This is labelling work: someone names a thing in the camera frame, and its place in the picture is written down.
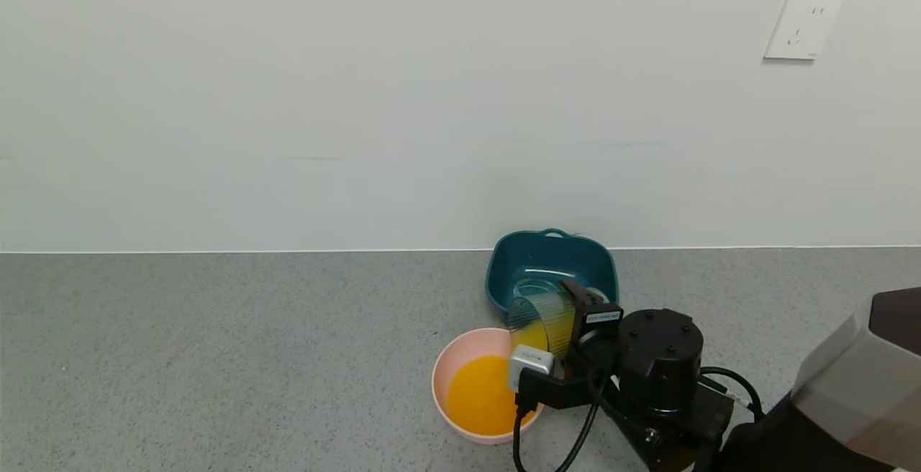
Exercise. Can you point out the ribbed transparent plastic cup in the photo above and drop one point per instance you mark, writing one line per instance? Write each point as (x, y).
(550, 321)

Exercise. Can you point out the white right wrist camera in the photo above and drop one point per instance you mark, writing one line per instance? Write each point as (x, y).
(531, 364)

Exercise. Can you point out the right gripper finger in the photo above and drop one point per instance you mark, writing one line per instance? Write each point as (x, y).
(578, 298)

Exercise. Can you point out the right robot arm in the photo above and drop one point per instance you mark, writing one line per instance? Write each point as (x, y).
(658, 357)

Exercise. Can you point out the orange juice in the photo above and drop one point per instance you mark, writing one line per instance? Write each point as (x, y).
(478, 396)

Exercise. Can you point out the white wall socket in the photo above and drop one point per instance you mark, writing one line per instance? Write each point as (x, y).
(802, 26)

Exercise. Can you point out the teal square plastic basin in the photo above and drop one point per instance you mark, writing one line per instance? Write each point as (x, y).
(540, 260)

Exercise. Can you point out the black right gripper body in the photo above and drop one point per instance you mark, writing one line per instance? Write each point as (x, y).
(601, 317)

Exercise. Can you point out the pink round bowl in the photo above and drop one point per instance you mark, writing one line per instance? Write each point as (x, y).
(450, 371)

